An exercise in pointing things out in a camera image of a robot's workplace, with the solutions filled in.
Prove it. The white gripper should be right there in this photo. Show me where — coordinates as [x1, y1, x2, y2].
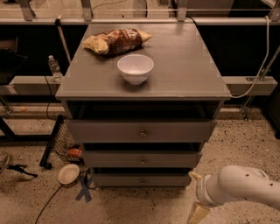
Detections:
[186, 171, 219, 224]

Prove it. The grey bottom drawer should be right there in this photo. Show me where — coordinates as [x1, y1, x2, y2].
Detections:
[93, 174, 191, 187]

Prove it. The grey drawer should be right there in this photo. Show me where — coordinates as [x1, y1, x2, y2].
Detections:
[82, 150, 201, 168]
[68, 120, 216, 143]
[93, 174, 191, 187]

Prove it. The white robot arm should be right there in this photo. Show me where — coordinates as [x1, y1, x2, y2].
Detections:
[186, 165, 280, 224]

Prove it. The grey drawer cabinet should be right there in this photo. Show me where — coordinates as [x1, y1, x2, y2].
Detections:
[56, 23, 230, 184]

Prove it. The grey middle drawer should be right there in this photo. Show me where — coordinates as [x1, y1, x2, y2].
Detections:
[82, 150, 201, 168]

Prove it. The grey top drawer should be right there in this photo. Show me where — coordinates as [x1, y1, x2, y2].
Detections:
[68, 120, 216, 143]

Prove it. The orange can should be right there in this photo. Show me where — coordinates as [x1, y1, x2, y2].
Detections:
[67, 148, 81, 158]

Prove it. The white bowl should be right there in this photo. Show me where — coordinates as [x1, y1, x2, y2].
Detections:
[117, 54, 154, 85]

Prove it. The mesh basket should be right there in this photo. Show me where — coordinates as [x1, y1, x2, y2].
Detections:
[52, 120, 81, 162]

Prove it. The black metal bar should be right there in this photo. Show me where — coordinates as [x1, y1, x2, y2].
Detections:
[39, 115, 63, 170]

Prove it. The yellow brown chip bag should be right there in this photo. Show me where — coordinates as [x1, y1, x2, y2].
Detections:
[82, 28, 153, 55]

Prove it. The black clamp on floor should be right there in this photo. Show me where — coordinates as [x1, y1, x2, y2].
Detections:
[7, 164, 38, 178]

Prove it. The clear plastic water bottle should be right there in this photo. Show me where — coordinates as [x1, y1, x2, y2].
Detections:
[48, 55, 63, 82]

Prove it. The black floor cable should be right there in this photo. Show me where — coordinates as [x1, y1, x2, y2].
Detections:
[34, 185, 64, 224]

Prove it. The white cable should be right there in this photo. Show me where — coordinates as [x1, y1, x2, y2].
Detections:
[229, 15, 270, 100]

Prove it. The grey metal rail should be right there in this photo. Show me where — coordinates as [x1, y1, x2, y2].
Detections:
[0, 17, 267, 25]

